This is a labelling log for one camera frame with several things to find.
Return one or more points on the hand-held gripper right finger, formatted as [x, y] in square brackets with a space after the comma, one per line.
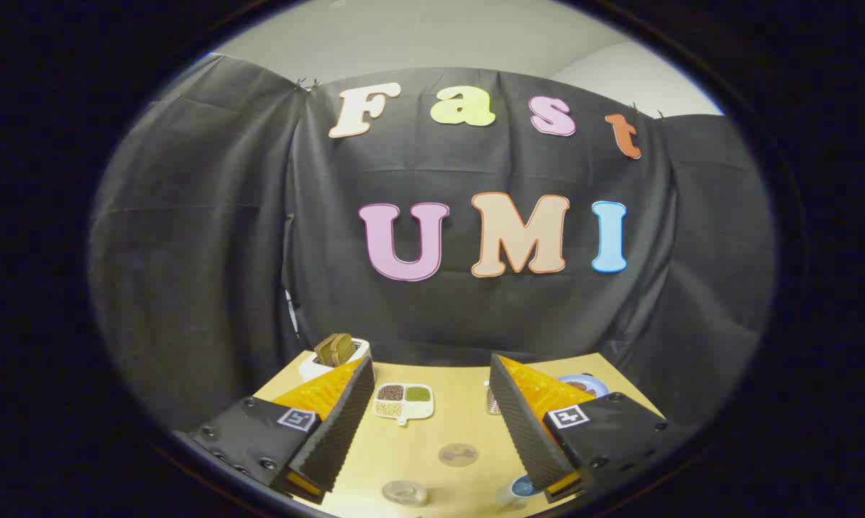
[522, 424]

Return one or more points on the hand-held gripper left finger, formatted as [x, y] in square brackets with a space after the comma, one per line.
[342, 424]

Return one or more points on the clear cup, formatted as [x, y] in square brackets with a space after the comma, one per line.
[492, 404]

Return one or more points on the blue-capped bottle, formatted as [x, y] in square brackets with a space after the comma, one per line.
[522, 488]

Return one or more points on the round dark patterned coaster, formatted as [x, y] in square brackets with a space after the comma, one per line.
[458, 455]

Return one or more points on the white toaster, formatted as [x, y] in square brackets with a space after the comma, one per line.
[310, 370]

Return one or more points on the white divided dish with grains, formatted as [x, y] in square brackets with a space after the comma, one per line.
[403, 403]

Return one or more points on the brown bread slices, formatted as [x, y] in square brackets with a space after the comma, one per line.
[333, 350]

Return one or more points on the blue plate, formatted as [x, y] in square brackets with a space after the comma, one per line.
[596, 384]

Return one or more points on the wooden table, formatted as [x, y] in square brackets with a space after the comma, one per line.
[432, 439]

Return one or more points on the round beige disc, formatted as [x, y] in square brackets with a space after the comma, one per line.
[405, 493]

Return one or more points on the black backdrop cloth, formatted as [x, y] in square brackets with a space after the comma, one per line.
[209, 252]

